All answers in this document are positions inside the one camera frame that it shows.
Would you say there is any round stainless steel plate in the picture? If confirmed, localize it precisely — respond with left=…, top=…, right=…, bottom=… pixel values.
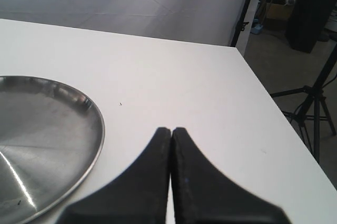
left=1, top=76, right=105, bottom=223

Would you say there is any black backdrop stand pole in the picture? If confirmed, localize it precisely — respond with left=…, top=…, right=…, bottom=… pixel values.
left=230, top=0, right=251, bottom=47

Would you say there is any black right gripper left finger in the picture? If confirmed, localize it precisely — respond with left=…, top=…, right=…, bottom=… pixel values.
left=57, top=128, right=171, bottom=223

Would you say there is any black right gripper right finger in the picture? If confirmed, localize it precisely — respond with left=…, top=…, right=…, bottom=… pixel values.
left=171, top=128, right=290, bottom=223

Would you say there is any cardboard box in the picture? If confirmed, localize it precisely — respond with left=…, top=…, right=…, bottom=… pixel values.
left=264, top=3, right=294, bottom=27

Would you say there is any grey fabric backdrop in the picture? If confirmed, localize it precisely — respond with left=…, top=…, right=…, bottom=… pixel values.
left=1, top=0, right=245, bottom=45

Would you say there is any black hanging cloth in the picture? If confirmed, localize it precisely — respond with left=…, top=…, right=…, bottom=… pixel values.
left=285, top=0, right=336, bottom=53

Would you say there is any black light stand tripod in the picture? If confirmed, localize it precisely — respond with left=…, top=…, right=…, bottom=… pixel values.
left=271, top=47, right=336, bottom=162

